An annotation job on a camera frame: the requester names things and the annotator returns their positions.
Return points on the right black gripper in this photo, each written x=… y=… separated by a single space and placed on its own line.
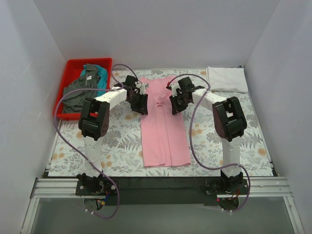
x=179 y=103

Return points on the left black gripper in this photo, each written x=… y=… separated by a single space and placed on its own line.
x=138 y=102

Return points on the pink t shirt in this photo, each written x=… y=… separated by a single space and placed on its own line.
x=163 y=135

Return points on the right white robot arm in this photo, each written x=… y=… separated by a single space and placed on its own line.
x=229 y=123

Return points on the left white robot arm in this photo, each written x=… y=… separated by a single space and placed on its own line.
x=94 y=124

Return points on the teal t shirt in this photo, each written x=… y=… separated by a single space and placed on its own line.
x=101 y=73

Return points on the floral table mat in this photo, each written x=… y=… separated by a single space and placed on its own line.
x=122 y=151

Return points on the folded white t shirt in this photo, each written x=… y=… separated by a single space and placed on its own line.
x=227 y=79

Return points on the grey t shirt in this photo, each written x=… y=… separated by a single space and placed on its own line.
x=73 y=103

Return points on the red plastic bin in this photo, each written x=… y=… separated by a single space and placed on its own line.
x=72 y=71

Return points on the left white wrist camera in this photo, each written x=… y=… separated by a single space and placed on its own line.
x=143 y=87

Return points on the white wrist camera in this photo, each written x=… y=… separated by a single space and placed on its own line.
x=143 y=87
x=173 y=87

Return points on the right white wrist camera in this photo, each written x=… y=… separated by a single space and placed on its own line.
x=173 y=87

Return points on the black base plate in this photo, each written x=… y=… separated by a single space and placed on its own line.
x=162 y=191

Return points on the aluminium rail frame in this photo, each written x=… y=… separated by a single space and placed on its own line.
x=266 y=186

